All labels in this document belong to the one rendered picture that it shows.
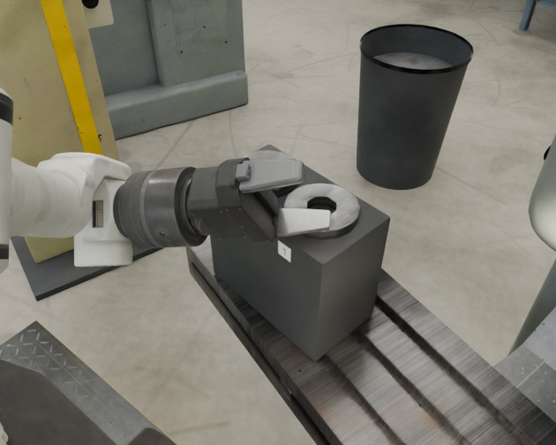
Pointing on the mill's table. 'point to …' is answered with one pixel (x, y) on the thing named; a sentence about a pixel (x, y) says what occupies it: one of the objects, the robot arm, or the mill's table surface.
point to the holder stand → (310, 264)
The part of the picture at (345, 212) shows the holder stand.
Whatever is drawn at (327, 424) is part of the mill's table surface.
